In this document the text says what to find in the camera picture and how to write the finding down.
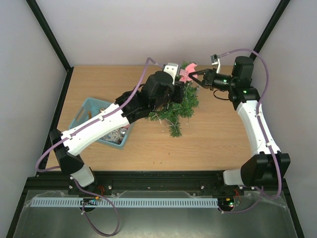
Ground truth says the pink felt bow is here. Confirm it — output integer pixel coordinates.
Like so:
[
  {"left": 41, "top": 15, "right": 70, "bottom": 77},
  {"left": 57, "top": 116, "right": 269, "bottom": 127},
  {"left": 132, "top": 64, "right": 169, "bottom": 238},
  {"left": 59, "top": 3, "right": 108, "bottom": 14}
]
[{"left": 179, "top": 63, "right": 198, "bottom": 83}]

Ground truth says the small green christmas tree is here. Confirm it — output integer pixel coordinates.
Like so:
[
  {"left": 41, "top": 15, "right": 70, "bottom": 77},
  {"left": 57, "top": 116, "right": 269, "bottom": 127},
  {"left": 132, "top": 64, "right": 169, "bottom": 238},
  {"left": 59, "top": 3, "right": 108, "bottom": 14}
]
[{"left": 146, "top": 61, "right": 199, "bottom": 137}]

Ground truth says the light blue perforated basket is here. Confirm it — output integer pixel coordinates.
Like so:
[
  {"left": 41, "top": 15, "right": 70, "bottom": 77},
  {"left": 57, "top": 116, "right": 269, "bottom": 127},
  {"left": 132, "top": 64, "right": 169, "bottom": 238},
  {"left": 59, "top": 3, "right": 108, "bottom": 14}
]
[{"left": 68, "top": 98, "right": 133, "bottom": 150}]

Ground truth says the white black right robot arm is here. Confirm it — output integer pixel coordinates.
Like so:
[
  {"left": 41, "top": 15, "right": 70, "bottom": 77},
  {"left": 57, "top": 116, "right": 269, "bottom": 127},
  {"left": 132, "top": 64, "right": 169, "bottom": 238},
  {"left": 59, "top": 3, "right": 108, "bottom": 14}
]
[{"left": 188, "top": 56, "right": 290, "bottom": 194}]

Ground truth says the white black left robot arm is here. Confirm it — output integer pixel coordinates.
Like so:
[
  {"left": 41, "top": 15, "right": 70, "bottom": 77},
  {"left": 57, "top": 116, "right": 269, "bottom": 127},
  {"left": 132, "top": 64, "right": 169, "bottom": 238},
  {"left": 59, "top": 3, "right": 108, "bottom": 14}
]
[{"left": 50, "top": 71, "right": 184, "bottom": 187}]

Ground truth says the white snowflake red ornament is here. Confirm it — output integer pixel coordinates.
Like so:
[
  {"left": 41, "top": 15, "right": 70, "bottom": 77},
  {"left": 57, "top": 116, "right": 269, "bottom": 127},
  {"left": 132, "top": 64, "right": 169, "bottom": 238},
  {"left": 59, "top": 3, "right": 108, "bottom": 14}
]
[{"left": 102, "top": 132, "right": 124, "bottom": 145}]

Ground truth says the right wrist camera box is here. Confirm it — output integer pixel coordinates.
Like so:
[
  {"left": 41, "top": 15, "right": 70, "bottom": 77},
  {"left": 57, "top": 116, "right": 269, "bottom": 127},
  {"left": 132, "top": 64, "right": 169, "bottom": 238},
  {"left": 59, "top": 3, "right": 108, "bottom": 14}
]
[{"left": 211, "top": 54, "right": 221, "bottom": 73}]

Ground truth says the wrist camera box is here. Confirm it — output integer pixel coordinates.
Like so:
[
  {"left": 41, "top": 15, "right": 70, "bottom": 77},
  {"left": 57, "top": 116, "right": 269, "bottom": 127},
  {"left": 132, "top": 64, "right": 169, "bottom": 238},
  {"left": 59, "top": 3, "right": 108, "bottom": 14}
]
[
  {"left": 163, "top": 63, "right": 181, "bottom": 80},
  {"left": 211, "top": 54, "right": 221, "bottom": 73}
]

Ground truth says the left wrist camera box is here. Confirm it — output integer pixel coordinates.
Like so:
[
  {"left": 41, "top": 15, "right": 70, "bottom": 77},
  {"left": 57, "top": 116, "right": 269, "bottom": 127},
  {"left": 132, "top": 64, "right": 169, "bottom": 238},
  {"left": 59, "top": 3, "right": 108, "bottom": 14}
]
[{"left": 163, "top": 63, "right": 181, "bottom": 80}]

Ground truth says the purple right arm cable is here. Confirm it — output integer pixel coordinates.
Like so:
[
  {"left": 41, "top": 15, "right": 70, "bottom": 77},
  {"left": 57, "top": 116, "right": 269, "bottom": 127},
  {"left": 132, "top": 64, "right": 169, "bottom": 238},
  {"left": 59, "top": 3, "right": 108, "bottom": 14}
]
[{"left": 217, "top": 48, "right": 283, "bottom": 214}]

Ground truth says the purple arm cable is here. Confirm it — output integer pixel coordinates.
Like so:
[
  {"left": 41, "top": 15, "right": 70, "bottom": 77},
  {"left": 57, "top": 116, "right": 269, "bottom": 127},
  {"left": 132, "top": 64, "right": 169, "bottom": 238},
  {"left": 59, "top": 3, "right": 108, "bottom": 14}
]
[
  {"left": 217, "top": 48, "right": 283, "bottom": 214},
  {"left": 36, "top": 58, "right": 168, "bottom": 236}
]

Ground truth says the black right frame post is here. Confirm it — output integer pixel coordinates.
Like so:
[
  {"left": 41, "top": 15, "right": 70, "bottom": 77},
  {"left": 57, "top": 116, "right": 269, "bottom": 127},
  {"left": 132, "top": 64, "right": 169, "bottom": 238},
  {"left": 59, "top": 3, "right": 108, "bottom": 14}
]
[{"left": 247, "top": 0, "right": 291, "bottom": 61}]

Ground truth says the black frame post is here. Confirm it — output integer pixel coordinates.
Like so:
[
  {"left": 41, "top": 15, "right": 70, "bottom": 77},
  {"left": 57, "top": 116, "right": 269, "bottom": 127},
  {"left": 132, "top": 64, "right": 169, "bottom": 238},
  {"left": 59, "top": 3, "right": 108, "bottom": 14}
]
[
  {"left": 26, "top": 0, "right": 72, "bottom": 72},
  {"left": 247, "top": 0, "right": 291, "bottom": 61}
]

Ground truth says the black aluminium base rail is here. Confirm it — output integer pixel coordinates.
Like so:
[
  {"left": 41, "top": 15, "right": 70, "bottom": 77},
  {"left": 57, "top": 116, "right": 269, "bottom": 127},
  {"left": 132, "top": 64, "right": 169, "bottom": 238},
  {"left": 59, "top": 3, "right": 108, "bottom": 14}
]
[{"left": 24, "top": 170, "right": 288, "bottom": 198}]

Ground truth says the light blue slotted cable duct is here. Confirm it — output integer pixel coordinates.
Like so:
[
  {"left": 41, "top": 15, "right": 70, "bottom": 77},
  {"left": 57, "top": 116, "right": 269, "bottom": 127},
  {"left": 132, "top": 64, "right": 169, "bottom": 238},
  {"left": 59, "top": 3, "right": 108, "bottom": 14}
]
[{"left": 30, "top": 197, "right": 218, "bottom": 208}]

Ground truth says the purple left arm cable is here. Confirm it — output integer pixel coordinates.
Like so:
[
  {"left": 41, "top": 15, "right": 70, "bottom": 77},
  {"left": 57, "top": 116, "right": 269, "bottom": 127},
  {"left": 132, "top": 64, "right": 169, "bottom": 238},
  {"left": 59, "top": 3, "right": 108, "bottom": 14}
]
[{"left": 36, "top": 58, "right": 168, "bottom": 236}]

